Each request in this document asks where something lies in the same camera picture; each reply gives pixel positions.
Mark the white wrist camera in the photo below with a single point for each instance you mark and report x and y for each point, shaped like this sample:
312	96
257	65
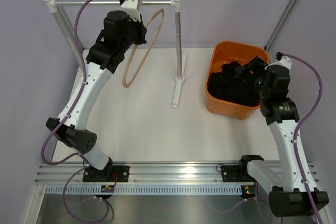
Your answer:
283	60
131	7

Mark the black shorts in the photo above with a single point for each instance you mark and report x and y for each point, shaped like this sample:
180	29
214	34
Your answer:
225	86

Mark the white metal clothes rack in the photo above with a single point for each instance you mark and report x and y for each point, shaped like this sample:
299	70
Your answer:
177	4

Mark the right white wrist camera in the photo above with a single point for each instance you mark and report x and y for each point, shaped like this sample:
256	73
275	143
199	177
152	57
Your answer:
283	60

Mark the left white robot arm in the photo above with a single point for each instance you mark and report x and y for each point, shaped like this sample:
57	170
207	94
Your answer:
70	125

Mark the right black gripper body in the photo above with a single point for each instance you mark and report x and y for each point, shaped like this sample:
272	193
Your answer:
260	87

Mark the white slotted cable duct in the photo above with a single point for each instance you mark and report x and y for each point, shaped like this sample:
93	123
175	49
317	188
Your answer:
221	189

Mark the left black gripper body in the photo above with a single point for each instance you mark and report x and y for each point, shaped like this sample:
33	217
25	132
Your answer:
134	35

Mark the orange plastic bin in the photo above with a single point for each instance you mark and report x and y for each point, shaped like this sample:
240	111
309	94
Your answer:
226	52

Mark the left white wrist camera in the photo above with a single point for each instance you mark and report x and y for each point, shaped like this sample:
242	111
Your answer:
131	7

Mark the aluminium mounting rail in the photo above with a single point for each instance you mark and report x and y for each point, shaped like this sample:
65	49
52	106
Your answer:
203	173

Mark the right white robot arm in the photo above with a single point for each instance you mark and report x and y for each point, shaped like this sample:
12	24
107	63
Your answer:
295	192

